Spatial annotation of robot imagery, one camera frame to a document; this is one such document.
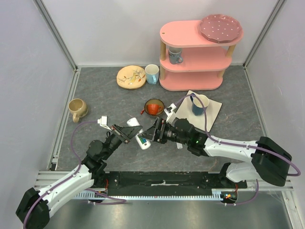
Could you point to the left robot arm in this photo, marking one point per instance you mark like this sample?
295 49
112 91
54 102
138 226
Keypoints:
38 206

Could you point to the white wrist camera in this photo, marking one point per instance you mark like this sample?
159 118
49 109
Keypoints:
170 112
103 122

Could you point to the white battery cover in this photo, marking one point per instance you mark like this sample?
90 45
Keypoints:
179 145

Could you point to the light blue mug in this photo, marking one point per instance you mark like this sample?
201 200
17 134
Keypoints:
152 73

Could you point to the pink three-tier shelf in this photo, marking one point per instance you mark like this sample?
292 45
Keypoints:
204 62

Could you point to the grey mug on shelf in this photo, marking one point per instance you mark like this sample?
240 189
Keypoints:
175 55

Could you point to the dark blue mug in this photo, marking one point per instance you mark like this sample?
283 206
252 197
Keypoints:
199 102

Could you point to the white square plate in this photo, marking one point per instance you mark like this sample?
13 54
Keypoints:
212 111

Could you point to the white cable duct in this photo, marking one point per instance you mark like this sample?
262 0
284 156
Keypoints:
147 196

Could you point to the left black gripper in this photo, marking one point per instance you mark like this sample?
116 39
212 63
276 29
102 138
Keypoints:
117 130

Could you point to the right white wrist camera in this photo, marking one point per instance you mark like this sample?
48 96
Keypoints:
170 112

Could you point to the yellow floral plate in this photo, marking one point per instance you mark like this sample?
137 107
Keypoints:
131 77

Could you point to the orange cup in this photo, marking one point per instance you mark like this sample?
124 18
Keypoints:
154 109

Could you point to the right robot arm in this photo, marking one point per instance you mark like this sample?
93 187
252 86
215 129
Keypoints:
263 159

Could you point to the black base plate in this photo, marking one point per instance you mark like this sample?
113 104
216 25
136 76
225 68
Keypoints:
128 183

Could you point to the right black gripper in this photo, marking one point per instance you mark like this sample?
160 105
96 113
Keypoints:
159 131

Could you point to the white remote control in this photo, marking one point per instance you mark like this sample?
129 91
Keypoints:
134 122

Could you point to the beige ceramic mug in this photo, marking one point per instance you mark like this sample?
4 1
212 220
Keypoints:
78 109

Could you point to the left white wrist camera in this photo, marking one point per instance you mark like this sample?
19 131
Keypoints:
103 122

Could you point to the pink polka dot plate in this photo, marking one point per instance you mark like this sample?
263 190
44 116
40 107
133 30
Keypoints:
220 28

